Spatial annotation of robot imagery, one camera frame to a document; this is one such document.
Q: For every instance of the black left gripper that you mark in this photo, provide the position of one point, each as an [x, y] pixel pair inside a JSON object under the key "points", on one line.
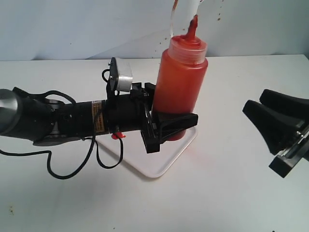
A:
{"points": [[131, 112]]}

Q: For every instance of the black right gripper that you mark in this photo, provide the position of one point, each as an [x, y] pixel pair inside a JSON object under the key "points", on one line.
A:
{"points": [[279, 119]]}

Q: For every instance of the red sauce squeeze bottle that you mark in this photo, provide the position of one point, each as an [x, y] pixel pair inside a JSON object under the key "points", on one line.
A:
{"points": [[181, 72]]}

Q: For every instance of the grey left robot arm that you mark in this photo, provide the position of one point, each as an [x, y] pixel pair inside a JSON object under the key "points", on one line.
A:
{"points": [[48, 122]]}

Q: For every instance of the red sauce blob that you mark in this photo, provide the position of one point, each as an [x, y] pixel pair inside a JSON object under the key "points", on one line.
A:
{"points": [[118, 135]]}

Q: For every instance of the white rectangular tray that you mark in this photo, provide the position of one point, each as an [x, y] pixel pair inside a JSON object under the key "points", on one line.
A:
{"points": [[136, 160]]}

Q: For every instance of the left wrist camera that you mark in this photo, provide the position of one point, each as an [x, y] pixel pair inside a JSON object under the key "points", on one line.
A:
{"points": [[118, 77]]}

